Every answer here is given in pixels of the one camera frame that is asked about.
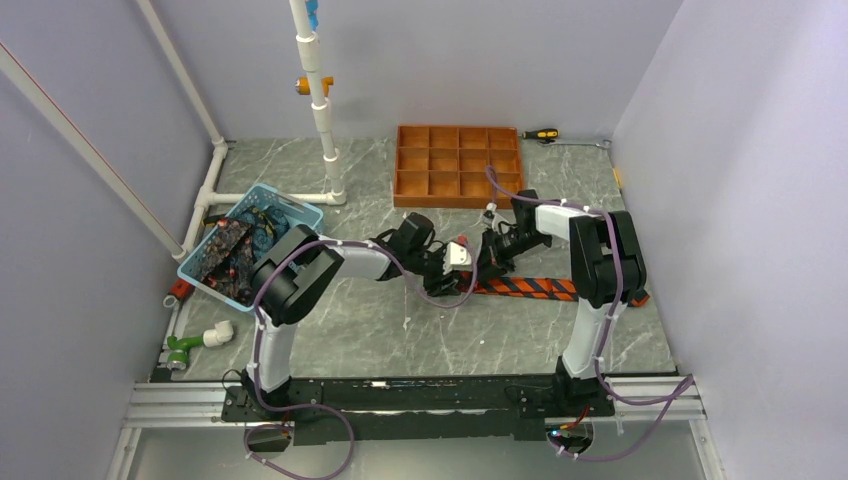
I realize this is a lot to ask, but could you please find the white diagonal wall pipe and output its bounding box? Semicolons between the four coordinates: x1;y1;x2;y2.
1;43;186;260

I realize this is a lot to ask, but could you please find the orange navy striped tie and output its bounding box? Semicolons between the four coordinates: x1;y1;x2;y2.
458;272;616;302

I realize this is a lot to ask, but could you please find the white pvc pipe stand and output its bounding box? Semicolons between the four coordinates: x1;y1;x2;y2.
289;0;347;205

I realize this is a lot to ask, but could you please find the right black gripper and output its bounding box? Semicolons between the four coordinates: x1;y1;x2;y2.
470;228;549;286

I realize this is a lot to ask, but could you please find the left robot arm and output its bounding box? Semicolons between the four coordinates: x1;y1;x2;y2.
242;213;476;420

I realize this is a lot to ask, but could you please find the orange black screwdriver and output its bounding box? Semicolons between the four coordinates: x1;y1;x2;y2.
521;128;559;143

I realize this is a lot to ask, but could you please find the orange pipe clamp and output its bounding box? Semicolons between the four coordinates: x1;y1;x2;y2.
295;76;335;97

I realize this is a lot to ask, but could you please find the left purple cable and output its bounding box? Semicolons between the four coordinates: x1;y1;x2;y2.
243;238;480;480

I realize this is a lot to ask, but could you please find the green white pipe fitting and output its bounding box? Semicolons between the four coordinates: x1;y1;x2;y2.
165;320;235;371

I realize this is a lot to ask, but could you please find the silver wrench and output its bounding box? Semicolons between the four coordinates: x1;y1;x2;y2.
541;139;612;150

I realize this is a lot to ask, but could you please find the purple cable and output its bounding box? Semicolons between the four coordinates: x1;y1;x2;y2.
243;238;480;480
484;165;696;464

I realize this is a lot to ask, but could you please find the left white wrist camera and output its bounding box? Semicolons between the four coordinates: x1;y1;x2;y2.
443;235;474;274

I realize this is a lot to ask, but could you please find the white corner pipe frame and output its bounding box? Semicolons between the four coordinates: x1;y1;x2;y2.
135;0;333;256

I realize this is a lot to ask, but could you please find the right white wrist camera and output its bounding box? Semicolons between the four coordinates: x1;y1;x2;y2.
481;202;513;234

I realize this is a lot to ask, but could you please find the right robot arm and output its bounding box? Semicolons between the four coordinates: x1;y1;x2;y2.
469;190;646;415

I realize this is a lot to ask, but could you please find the blue plastic basket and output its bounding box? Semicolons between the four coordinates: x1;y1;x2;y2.
177;184;325;312

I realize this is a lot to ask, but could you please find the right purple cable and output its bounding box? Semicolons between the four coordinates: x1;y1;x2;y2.
484;165;696;464

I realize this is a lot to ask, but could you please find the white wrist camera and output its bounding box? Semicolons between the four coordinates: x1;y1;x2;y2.
481;202;513;234
443;235;474;274

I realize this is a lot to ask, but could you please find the dark patterned ties pile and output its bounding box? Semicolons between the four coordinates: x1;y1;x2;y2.
199;206;289;306

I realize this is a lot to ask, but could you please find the brown compartment tray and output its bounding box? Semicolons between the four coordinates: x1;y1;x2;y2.
393;125;526;209

